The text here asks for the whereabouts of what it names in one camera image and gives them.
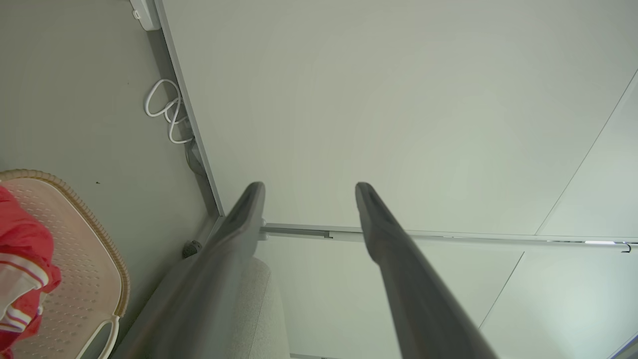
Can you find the light grey fabric cushion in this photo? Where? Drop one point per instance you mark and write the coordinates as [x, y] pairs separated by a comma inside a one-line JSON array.
[[264, 319]]

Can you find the cream perforated laundry basket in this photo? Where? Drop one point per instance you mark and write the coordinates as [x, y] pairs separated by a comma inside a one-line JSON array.
[[75, 259]]

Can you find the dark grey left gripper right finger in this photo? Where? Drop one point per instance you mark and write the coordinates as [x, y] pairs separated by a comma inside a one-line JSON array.
[[418, 299]]

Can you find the grey partition bottom rail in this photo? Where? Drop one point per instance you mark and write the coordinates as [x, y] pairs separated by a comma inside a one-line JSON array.
[[172, 50]]

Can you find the small black metal hook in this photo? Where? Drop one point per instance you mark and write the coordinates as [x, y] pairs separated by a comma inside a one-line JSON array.
[[628, 248]]

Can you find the white plastic socket box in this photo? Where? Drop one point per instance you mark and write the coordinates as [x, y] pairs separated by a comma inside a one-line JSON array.
[[147, 12]]

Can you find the grey metal partition post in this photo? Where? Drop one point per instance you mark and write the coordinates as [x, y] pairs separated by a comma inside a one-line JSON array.
[[448, 238]]

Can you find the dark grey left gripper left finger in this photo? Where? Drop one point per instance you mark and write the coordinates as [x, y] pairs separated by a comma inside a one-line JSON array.
[[199, 294]]

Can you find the grey partition foot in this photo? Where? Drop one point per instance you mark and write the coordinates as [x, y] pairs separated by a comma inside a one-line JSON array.
[[191, 248]]

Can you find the red and white garment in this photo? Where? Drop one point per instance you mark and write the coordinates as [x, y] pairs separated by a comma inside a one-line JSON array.
[[25, 234]]

